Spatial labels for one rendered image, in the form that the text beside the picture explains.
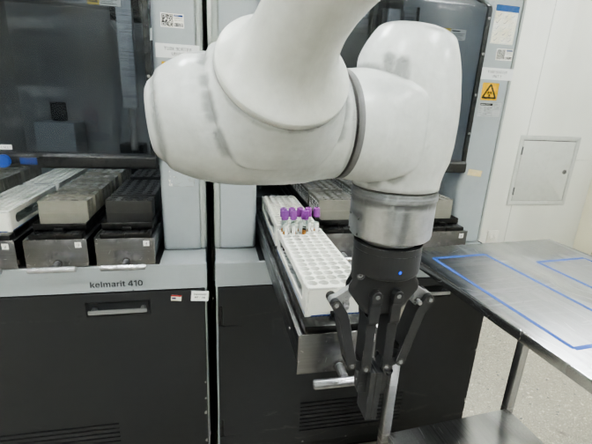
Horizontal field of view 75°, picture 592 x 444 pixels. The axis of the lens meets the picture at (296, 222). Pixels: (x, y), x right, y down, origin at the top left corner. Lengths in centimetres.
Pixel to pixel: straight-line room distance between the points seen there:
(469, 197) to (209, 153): 109
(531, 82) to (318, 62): 261
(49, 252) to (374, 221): 84
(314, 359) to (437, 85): 43
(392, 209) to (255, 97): 18
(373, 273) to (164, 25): 80
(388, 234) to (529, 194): 261
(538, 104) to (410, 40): 253
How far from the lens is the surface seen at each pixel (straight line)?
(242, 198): 107
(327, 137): 31
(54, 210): 113
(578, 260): 112
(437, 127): 38
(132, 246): 103
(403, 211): 39
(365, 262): 42
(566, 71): 300
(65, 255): 107
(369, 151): 35
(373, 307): 45
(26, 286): 114
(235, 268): 104
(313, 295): 62
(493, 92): 129
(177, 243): 111
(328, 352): 64
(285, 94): 27
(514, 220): 298
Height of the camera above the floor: 114
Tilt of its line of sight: 17 degrees down
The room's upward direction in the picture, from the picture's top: 3 degrees clockwise
